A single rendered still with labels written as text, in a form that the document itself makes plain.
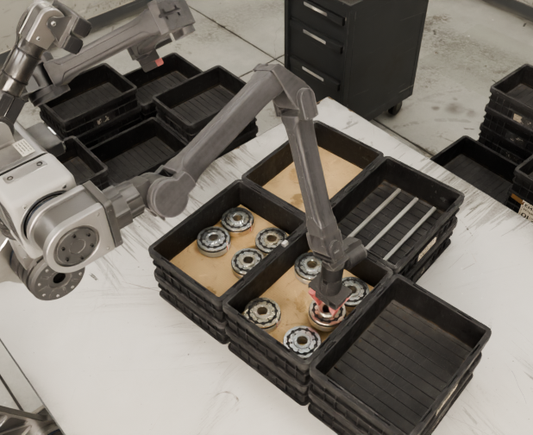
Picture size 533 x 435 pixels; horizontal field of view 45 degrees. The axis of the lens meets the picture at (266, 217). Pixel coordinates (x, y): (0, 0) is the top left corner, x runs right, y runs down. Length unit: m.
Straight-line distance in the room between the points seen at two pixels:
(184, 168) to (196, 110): 1.82
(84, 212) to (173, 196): 0.18
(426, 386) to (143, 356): 0.81
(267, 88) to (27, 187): 0.53
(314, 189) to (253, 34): 3.18
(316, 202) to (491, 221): 0.97
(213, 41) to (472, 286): 2.93
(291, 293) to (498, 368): 0.63
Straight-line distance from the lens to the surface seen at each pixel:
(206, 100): 3.15
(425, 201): 2.17
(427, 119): 3.90
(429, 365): 1.78
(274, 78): 1.39
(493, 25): 4.91
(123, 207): 1.23
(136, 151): 3.08
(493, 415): 1.90
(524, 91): 3.39
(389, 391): 1.72
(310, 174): 1.49
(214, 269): 1.93
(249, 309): 1.80
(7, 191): 1.26
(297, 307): 1.84
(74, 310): 2.10
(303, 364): 1.62
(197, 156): 1.31
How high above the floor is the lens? 2.33
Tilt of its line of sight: 46 degrees down
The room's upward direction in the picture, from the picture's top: 2 degrees counter-clockwise
